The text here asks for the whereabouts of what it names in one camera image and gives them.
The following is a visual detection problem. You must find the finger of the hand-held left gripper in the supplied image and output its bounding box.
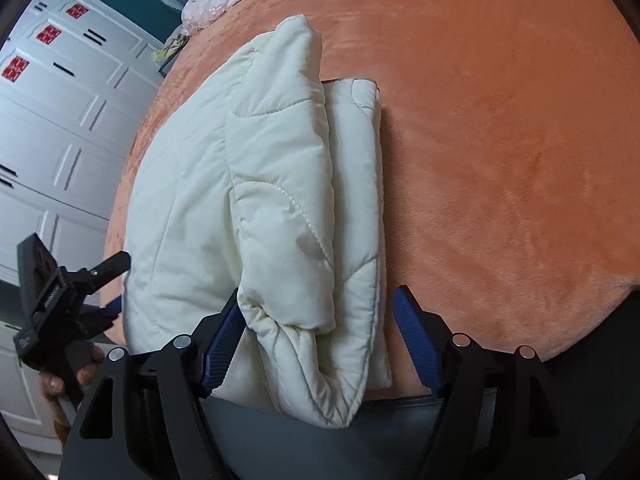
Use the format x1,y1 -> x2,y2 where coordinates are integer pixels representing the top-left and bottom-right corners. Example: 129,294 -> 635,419
86,296 -> 124,332
92,251 -> 132,287

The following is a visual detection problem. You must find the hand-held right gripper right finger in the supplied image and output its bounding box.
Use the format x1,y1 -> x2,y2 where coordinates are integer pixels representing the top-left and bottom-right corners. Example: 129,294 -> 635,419
392,285 -> 586,480

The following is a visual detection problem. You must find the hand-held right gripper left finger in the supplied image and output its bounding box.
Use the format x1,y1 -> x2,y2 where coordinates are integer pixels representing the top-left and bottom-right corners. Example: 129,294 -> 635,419
57,287 -> 246,480

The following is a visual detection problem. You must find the cream quilted jacket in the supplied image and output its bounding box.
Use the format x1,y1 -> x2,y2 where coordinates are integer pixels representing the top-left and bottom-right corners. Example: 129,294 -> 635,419
121,12 -> 394,430

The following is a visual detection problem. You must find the person's left forearm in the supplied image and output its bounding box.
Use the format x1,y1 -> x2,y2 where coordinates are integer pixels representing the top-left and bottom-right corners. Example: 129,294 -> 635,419
45,396 -> 73,448

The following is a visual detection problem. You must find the person's left hand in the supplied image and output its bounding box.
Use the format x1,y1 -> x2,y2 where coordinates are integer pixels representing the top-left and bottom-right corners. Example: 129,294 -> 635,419
39,346 -> 107,402

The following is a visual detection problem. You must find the white wardrobe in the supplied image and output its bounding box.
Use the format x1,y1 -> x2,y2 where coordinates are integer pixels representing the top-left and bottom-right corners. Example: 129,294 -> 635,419
0,0 -> 167,461

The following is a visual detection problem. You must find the orange plush blanket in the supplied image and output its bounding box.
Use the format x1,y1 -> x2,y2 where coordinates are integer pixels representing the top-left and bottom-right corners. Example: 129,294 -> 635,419
102,0 -> 640,401

